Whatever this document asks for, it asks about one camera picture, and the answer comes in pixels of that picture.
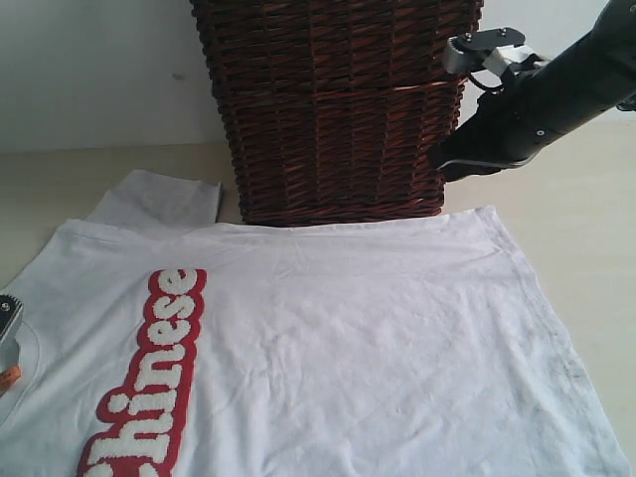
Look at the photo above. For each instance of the white t-shirt with red lettering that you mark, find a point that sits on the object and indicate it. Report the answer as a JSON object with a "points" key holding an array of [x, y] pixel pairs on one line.
{"points": [[158, 342]]}

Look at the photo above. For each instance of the dark brown wicker basket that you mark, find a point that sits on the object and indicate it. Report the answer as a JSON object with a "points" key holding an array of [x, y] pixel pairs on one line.
{"points": [[331, 108]]}

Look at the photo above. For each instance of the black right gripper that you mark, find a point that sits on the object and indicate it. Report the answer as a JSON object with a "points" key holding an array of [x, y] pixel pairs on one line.
{"points": [[509, 128]]}

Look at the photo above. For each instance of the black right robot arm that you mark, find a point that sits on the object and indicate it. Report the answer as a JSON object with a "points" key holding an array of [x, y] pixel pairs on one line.
{"points": [[593, 75]]}

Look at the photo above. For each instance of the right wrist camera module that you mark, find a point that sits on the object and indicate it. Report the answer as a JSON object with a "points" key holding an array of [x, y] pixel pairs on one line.
{"points": [[503, 52]]}

